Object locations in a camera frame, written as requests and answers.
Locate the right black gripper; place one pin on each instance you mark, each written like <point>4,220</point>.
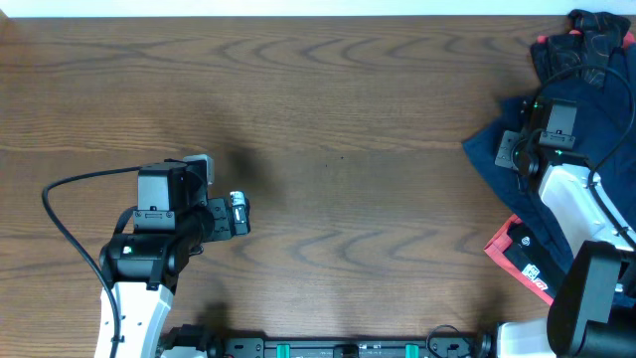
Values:
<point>503,156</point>

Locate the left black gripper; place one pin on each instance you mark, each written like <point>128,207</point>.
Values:
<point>221,219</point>

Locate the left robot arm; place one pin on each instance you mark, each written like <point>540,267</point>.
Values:
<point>151,244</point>

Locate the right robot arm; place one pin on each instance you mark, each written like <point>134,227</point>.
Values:
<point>582,321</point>

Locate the navy blue garment pile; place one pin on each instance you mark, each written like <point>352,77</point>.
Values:
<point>602,127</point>

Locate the black patterned garment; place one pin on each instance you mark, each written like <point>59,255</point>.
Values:
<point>592,42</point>

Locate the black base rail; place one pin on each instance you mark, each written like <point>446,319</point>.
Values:
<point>343,349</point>

